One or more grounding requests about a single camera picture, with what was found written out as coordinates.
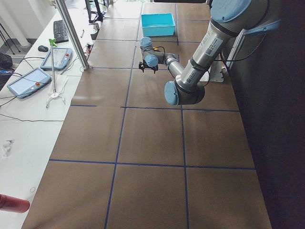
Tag aluminium frame post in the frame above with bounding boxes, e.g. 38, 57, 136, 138
55, 0, 89, 70

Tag far teach pendant tablet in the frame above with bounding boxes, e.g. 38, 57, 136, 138
40, 48, 72, 71

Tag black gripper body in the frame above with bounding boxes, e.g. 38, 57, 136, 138
142, 61, 157, 70

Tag crumpled white paper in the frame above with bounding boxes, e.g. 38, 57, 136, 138
0, 139, 15, 158

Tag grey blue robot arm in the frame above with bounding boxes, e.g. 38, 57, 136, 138
139, 0, 282, 105

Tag blue plastic bin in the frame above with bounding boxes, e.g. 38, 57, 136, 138
141, 13, 175, 37

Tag black computer mouse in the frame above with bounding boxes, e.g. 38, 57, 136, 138
38, 45, 49, 52

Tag small metal cup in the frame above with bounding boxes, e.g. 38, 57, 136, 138
93, 23, 100, 31

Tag green white reacher grabber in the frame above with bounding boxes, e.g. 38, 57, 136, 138
46, 39, 65, 109

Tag teach pendant tablet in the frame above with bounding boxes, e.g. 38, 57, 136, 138
40, 48, 72, 71
7, 68, 51, 99

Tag black keyboard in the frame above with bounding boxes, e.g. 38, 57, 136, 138
53, 20, 69, 43

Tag near teach pendant tablet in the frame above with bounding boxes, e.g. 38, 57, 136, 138
7, 68, 51, 99

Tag red cylinder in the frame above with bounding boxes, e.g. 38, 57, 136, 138
0, 194, 30, 213

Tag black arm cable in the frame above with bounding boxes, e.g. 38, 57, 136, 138
147, 46, 253, 62

